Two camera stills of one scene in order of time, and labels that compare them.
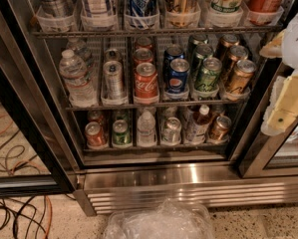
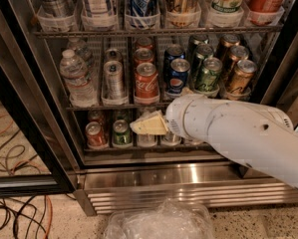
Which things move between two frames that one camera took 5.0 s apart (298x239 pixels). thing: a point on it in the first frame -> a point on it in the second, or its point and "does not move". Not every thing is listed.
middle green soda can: (201, 52) does not move
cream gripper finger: (273, 50) -> (186, 91)
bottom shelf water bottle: (146, 126) does not move
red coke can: (144, 42) does not move
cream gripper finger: (289, 99) -> (152, 122)
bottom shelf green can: (121, 134) does not move
